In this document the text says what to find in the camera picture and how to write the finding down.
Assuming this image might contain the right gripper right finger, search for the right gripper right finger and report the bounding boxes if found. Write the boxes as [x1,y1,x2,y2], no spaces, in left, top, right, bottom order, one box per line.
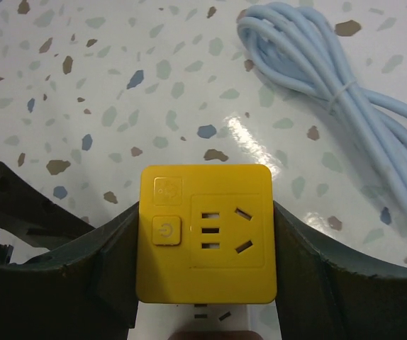
[274,203,407,339]

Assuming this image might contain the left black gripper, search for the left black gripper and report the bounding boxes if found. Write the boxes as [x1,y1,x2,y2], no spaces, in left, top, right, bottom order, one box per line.
[0,161,94,250]

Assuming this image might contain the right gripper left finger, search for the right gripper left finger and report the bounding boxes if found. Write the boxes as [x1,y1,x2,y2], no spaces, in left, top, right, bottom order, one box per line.
[0,204,139,339]

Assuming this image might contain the yellow cube socket adapter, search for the yellow cube socket adapter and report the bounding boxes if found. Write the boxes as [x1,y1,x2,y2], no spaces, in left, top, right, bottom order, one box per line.
[135,164,277,304]

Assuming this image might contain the light blue cord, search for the light blue cord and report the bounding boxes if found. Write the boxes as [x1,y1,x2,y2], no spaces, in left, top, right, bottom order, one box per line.
[237,0,407,217]

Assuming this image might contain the red square plug adapter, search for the red square plug adapter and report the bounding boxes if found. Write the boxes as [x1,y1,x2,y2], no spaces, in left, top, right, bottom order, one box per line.
[169,330,263,340]

